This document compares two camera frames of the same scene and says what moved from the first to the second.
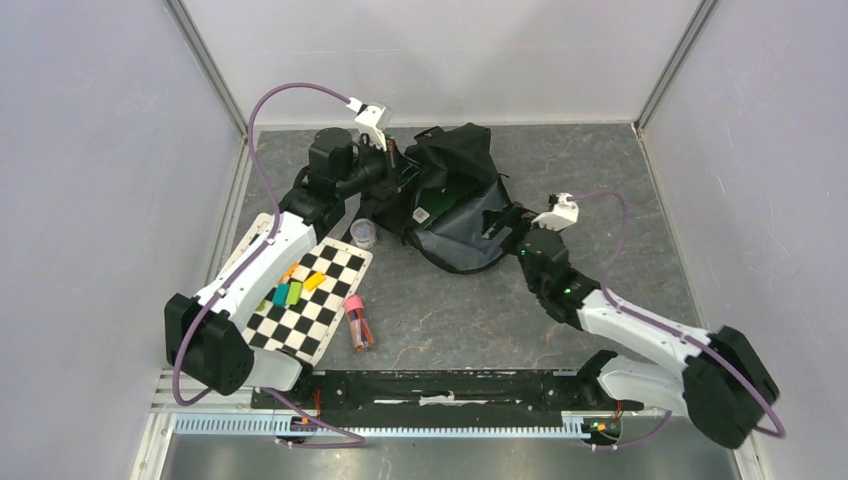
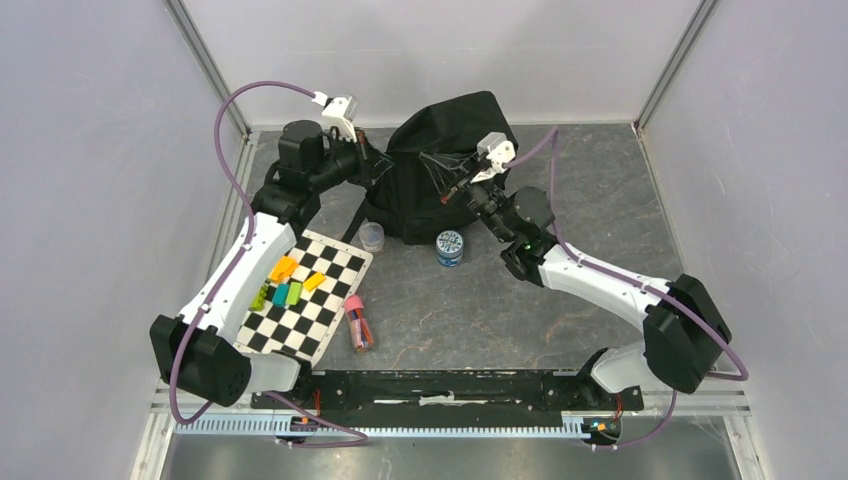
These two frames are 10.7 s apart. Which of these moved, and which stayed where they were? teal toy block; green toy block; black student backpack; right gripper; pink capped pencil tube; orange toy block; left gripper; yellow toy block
Moved: left gripper; black student backpack; right gripper
Stayed: teal toy block; green toy block; yellow toy block; pink capped pencil tube; orange toy block
